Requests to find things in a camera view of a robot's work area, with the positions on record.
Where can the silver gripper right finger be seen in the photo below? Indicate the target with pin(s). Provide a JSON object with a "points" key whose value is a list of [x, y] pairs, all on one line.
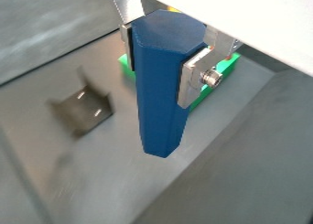
{"points": [[220, 47]]}

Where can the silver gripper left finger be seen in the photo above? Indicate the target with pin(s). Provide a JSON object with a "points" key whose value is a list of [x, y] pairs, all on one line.
{"points": [[130, 10]]}

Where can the blue hexagonal prism peg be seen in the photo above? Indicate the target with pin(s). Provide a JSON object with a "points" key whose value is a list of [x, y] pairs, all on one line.
{"points": [[166, 38]]}

